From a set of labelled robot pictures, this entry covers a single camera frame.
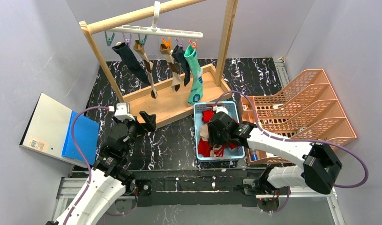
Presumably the mint green patterned sock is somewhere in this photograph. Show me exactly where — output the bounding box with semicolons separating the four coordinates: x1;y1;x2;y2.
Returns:
184;45;203;105

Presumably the lilac clothespin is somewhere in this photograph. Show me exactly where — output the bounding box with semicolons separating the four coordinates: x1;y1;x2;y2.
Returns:
122;33;132;45
175;38;183;49

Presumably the coral clothespin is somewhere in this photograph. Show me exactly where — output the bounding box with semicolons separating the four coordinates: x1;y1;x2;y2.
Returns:
189;39;198;50

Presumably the white plastic clip hanger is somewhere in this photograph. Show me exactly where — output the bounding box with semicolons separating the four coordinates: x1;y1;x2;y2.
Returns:
108;1;203;39

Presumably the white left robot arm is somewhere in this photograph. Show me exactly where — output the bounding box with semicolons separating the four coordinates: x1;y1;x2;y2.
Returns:
47;111;156;225

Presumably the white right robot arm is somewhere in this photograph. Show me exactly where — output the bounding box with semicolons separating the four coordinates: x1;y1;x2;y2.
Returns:
207;112;342;195

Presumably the red sock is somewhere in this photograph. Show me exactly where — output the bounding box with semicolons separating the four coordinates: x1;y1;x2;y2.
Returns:
197;109;239;158

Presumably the light blue perforated basket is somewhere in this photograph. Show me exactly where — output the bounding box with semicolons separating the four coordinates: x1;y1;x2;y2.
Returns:
193;102;245;162

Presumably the wooden drying rack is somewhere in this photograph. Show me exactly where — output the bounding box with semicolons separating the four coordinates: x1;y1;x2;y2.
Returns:
79;0;238;128

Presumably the blue capped bottle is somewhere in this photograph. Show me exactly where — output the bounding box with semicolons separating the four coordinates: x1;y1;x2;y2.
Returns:
249;149;258;161

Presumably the beige brown sock right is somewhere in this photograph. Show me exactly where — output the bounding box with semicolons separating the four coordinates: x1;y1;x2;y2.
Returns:
159;44;182;92

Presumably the beige brown sock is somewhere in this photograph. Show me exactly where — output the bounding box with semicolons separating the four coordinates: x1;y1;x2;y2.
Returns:
159;44;182;92
133;39;157;99

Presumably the beige brown sock left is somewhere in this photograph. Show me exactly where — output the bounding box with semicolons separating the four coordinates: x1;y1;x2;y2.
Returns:
133;39;157;99

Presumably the teal clothespin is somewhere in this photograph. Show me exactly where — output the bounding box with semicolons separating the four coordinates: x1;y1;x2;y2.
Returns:
104;31;115;46
138;34;148;47

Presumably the peach plastic desk organizer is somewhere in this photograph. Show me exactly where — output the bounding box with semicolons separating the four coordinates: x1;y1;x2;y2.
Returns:
238;69;357;146

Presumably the orange clothespin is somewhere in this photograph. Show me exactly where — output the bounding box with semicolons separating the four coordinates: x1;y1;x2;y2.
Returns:
161;37;172;50

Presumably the teal clothespin far left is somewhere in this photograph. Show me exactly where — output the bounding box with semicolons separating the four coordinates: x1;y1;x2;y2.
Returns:
104;31;115;46

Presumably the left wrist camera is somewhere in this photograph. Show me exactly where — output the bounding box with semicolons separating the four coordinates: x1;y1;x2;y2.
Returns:
108;102;135;121

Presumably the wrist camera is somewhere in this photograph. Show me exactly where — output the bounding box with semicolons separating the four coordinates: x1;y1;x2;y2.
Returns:
108;102;135;121
212;105;228;114

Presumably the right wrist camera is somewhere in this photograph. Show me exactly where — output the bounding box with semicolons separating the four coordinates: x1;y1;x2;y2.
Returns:
212;105;228;114

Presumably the grey metal rail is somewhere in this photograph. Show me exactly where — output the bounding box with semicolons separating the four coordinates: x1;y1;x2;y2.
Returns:
273;57;290;89

